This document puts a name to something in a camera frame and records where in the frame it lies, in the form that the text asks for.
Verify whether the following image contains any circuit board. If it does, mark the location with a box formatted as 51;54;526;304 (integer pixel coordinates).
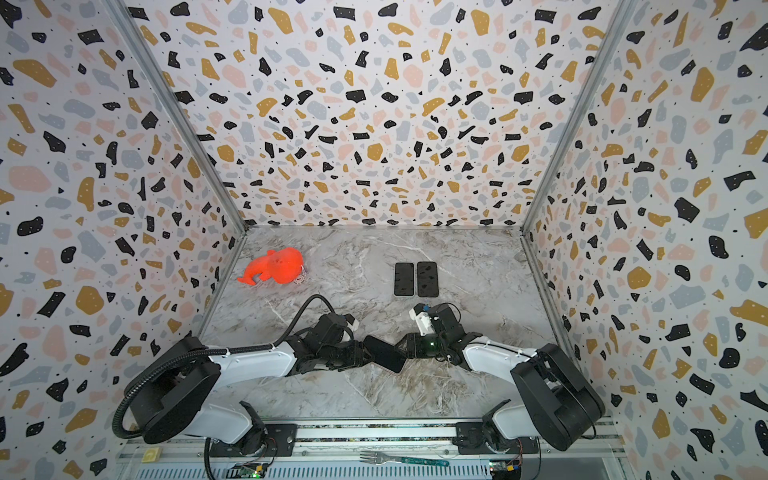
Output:
489;460;522;480
228;463;268;479

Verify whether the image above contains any black phone case camera cutout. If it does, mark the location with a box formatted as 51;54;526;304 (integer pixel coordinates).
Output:
416;261;439;298

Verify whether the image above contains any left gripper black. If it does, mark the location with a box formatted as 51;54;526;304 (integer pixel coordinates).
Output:
318;340;376;371

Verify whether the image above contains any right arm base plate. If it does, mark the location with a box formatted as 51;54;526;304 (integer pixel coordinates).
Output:
452;421;539;455

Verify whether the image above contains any black phone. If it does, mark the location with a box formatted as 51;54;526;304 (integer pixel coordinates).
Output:
363;335;407;373

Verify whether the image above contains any aluminium rail frame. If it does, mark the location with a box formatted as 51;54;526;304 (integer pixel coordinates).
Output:
114;418;634;479

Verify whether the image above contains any left circuit board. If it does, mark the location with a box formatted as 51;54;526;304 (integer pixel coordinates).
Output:
228;463;268;479

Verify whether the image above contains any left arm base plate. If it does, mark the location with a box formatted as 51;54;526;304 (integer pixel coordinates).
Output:
209;423;298;458

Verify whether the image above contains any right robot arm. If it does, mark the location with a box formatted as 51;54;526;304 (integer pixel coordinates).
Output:
396;303;606;453

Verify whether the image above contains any silver fork green handle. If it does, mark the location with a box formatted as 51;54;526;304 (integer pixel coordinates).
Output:
360;451;450;468

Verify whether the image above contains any right circuit board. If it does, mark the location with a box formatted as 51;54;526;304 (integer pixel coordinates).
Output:
489;460;522;480

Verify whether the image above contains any light blue phone case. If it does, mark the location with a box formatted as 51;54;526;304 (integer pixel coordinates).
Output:
394;262;415;297

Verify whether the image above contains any black corrugated cable left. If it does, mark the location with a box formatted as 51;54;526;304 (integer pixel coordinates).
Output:
111;293;334;440

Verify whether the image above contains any red plush toy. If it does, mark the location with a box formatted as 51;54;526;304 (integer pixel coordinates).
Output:
237;248;304;285

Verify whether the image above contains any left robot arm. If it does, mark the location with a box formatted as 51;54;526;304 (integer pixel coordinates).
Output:
113;312;374;455

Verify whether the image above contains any yellow sticker tag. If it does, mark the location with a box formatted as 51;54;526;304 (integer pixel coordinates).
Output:
141;447;162;464

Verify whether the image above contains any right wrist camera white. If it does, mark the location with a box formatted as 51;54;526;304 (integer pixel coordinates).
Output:
409;303;435;336

